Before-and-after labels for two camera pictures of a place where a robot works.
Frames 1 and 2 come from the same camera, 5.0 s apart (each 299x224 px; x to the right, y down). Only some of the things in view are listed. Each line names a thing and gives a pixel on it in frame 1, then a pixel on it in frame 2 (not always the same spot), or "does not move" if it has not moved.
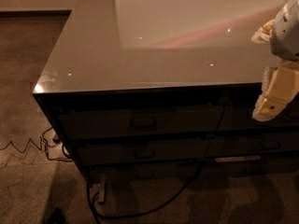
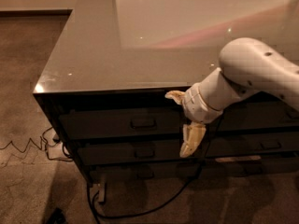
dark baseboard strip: (36, 14) does not move
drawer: (117, 172) does not move
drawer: (142, 148) does not move
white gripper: (286, 35) to (196, 105)
